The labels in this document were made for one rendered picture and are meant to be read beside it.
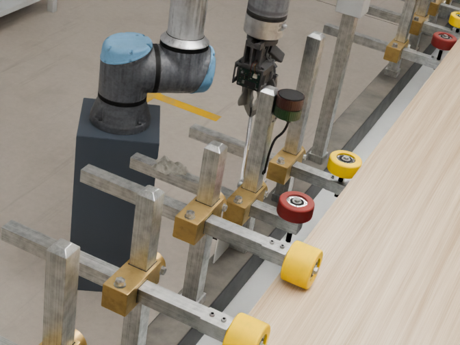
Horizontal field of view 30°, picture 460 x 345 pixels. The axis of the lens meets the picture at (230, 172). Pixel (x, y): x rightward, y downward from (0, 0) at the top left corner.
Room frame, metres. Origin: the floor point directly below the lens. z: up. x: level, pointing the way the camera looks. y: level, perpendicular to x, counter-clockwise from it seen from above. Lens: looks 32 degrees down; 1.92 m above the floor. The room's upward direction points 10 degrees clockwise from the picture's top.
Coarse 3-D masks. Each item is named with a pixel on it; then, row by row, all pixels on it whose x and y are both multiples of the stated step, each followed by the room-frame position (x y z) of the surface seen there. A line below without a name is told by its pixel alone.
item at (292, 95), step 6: (282, 90) 1.66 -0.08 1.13; (288, 90) 1.66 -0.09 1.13; (294, 90) 1.67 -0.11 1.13; (282, 96) 1.63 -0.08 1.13; (288, 96) 1.64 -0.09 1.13; (294, 96) 1.64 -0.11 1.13; (300, 96) 1.65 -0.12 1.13; (270, 120) 1.64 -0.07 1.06; (282, 132) 1.64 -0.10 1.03; (276, 138) 1.65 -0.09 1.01; (270, 150) 1.65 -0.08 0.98; (264, 168) 1.66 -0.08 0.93
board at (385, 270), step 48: (432, 96) 2.26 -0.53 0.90; (384, 144) 1.92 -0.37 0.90; (432, 144) 1.96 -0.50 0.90; (384, 192) 1.69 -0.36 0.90; (432, 192) 1.72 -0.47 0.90; (336, 240) 1.47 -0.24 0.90; (384, 240) 1.50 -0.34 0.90; (432, 240) 1.53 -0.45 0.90; (288, 288) 1.28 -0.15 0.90; (336, 288) 1.31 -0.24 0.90; (384, 288) 1.33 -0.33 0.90; (432, 288) 1.36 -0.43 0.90; (288, 336) 1.15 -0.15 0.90; (336, 336) 1.17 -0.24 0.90; (384, 336) 1.19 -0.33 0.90; (432, 336) 1.22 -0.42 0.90
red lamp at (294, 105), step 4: (304, 96) 1.65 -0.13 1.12; (276, 100) 1.64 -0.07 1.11; (280, 100) 1.62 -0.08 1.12; (284, 100) 1.62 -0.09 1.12; (304, 100) 1.64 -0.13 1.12; (276, 104) 1.63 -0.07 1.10; (280, 104) 1.62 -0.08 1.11; (284, 104) 1.62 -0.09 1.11; (288, 104) 1.62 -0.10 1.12; (292, 104) 1.62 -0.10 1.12; (296, 104) 1.62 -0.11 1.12; (300, 104) 1.62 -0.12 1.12; (284, 108) 1.62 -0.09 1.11; (288, 108) 1.62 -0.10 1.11; (292, 108) 1.62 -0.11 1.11; (296, 108) 1.62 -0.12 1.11; (300, 108) 1.63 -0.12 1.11
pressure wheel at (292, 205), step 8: (288, 192) 1.61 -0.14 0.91; (296, 192) 1.61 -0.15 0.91; (280, 200) 1.57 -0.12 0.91; (288, 200) 1.58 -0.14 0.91; (296, 200) 1.58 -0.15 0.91; (304, 200) 1.59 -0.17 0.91; (312, 200) 1.59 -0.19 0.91; (280, 208) 1.56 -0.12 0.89; (288, 208) 1.55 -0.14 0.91; (296, 208) 1.55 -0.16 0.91; (304, 208) 1.55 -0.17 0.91; (312, 208) 1.56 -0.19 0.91; (280, 216) 1.56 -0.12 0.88; (288, 216) 1.54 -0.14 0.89; (296, 216) 1.54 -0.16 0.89; (304, 216) 1.55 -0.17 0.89; (288, 240) 1.57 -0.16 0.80
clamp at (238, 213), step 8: (264, 184) 1.69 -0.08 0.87; (240, 192) 1.63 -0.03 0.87; (248, 192) 1.64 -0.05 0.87; (256, 192) 1.64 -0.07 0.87; (264, 192) 1.67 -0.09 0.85; (232, 200) 1.59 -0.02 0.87; (248, 200) 1.61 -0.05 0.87; (232, 208) 1.58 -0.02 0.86; (240, 208) 1.57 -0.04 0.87; (248, 208) 1.59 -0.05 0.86; (224, 216) 1.59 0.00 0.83; (232, 216) 1.58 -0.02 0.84; (240, 216) 1.57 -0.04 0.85; (248, 216) 1.60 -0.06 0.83; (240, 224) 1.57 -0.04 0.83
